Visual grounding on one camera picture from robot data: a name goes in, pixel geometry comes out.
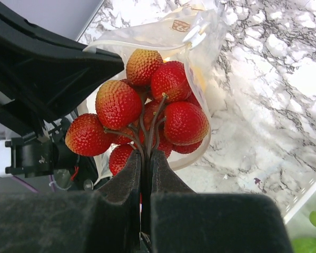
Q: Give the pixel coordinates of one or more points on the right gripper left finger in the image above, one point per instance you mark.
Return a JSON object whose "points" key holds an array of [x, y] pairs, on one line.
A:
{"points": [[102, 220]]}

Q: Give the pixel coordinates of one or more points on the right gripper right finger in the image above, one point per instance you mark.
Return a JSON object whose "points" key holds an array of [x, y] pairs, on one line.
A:
{"points": [[185, 221]]}

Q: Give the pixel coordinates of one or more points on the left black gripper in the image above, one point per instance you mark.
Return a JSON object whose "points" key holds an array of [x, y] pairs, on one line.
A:
{"points": [[51, 75]]}

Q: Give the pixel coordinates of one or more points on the red lychee bunch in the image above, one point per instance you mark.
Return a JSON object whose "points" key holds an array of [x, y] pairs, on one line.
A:
{"points": [[154, 108]]}

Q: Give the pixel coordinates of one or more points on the clear dotted zip bag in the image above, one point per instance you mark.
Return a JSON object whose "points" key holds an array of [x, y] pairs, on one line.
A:
{"points": [[196, 29]]}

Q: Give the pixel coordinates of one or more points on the green round guava fruit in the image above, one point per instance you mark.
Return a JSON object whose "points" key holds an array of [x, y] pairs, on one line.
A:
{"points": [[304, 245]]}

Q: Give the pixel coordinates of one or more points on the white perforated plastic basket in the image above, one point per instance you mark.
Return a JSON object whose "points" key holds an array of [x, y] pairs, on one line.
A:
{"points": [[299, 200]]}

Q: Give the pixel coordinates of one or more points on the yellow bell pepper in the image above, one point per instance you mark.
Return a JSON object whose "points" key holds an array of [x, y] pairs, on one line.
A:
{"points": [[197, 76]]}

